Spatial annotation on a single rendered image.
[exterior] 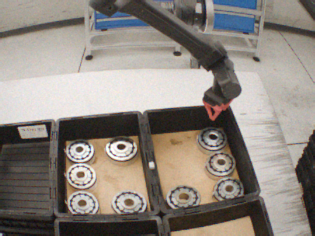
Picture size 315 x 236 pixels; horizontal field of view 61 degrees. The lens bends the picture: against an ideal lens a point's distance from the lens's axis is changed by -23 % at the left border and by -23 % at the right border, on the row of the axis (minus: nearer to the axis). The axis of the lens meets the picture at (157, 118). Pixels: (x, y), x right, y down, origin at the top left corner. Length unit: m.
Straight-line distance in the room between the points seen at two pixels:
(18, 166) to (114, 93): 0.66
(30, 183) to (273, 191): 0.91
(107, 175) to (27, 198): 0.31
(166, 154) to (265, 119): 0.58
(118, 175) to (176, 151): 0.21
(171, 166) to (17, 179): 0.56
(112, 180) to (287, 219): 0.67
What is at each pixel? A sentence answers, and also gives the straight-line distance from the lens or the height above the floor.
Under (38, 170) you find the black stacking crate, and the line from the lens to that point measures 1.11.
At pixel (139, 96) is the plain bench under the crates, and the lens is 1.50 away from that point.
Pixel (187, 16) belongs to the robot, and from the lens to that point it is 1.26.
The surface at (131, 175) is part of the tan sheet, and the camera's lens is 1.04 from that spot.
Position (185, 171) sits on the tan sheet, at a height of 0.83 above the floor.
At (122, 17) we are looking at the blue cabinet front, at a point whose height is 0.44.
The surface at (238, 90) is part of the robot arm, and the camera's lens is 0.87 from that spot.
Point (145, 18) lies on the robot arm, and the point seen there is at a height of 1.36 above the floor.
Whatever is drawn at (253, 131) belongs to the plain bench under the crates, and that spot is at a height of 0.70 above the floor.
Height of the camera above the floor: 1.67
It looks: 44 degrees down
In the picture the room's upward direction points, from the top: 2 degrees clockwise
